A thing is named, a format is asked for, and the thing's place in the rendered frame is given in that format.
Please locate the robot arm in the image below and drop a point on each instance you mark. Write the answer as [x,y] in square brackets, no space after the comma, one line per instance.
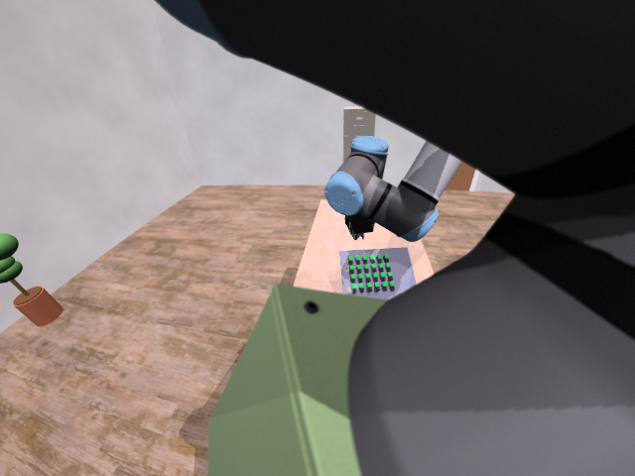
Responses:
[518,359]

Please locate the grey switch panel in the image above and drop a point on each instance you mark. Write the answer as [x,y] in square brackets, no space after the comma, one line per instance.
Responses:
[399,277]

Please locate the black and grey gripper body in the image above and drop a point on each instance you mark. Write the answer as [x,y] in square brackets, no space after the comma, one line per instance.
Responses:
[361,225]

